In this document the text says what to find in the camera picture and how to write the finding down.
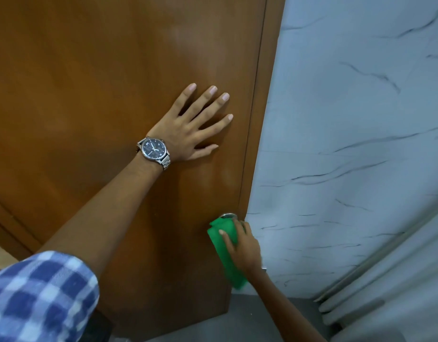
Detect blue white plaid shirt sleeve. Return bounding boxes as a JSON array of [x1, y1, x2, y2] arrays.
[[0, 251, 100, 342]]

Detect person's left hand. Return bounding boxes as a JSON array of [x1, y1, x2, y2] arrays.
[[146, 83, 234, 163]]

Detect green cleaning cloth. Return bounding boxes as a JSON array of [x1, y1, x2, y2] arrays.
[[207, 216, 249, 290]]

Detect brown wooden door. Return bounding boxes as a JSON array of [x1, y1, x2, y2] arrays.
[[0, 0, 268, 341]]

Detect person's right forearm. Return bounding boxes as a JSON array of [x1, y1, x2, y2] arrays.
[[246, 269, 327, 342]]

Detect white curtain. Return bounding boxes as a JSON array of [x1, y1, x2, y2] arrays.
[[313, 204, 438, 342]]

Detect person's right hand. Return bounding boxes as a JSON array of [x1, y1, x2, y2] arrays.
[[218, 220, 264, 279]]

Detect brown wooden door frame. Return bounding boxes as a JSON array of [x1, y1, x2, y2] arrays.
[[238, 0, 287, 222]]

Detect person's left forearm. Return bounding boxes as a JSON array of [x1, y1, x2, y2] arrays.
[[37, 153, 165, 279]]

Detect silver wristwatch with dark dial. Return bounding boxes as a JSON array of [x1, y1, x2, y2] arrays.
[[136, 136, 172, 171]]

